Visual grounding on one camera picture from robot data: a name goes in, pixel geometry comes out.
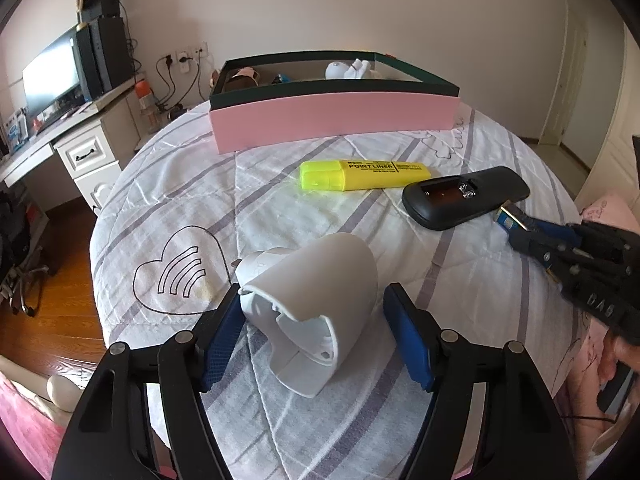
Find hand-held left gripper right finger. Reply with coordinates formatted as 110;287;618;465
382;282;591;480

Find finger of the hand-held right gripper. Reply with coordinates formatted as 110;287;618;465
507;230;568;273
520;215;583;248

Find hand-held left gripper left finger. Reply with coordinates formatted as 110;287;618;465
50;284;247;480

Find blue tin case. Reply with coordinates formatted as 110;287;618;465
494;200;532;233

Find white plastic shell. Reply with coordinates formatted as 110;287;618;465
235;233;378;400

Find pink and green box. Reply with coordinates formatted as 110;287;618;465
208;50;461;155

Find white plush rabbit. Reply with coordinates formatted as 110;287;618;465
325;59;373;81

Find person's right hand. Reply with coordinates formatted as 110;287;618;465
599;332;640;388

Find pink pillow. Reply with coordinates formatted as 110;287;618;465
555;192;640;480

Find black remote control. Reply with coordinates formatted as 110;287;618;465
402;166;531;231

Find white wardrobe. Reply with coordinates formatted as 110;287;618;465
590;25;640;197

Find white door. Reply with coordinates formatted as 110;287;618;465
540;2;592;147

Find yellow highlighter-shaped case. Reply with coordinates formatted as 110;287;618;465
300;159;432;192

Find pink cloth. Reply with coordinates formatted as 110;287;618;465
0;375;68;480

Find white desk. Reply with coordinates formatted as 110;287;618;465
0;80;146;213

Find bottle with orange cap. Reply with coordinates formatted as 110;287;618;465
134;80;162;134

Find blue and white product box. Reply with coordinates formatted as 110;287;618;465
4;110;28;150

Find black computer tower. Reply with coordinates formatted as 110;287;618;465
75;16;133;102

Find computer monitor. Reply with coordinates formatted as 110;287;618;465
22;25;86;126

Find black box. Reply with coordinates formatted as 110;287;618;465
77;0;122;23

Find wall outlets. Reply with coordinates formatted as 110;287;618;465
162;42;208;67

